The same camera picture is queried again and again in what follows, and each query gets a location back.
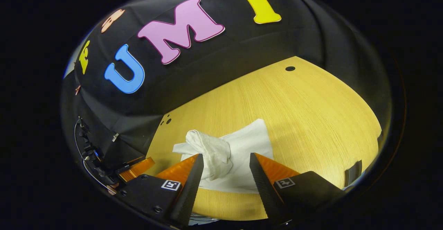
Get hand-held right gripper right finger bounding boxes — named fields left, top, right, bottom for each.
left=249, top=152, right=346, bottom=225

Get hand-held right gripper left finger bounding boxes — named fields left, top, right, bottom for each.
left=116, top=153, right=205, bottom=228

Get white jeans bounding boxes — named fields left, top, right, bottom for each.
left=172, top=118, right=274, bottom=194

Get black backdrop cloth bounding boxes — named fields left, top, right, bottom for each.
left=61, top=0, right=393, bottom=175

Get white cable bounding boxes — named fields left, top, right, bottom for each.
left=73, top=121, right=116, bottom=191

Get dark flat strap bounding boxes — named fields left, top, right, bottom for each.
left=344, top=160, right=363, bottom=187

